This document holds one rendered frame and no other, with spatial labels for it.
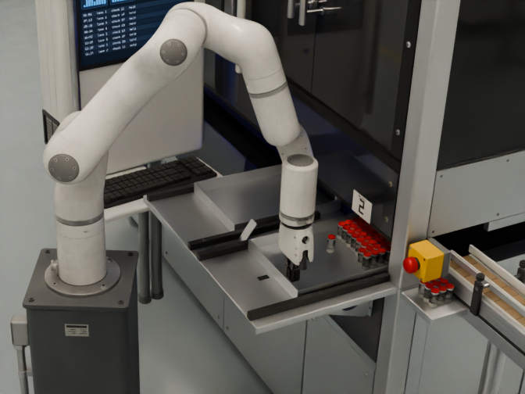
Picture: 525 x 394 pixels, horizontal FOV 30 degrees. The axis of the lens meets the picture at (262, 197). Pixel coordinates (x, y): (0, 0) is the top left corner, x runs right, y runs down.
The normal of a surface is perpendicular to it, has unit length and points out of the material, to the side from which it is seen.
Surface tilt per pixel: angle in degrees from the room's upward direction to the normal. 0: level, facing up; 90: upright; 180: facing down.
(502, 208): 90
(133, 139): 90
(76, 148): 69
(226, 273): 0
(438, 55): 90
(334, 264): 0
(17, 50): 0
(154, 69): 119
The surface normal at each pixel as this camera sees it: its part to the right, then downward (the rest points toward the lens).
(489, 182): 0.47, 0.45
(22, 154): 0.04, -0.87
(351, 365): -0.88, 0.20
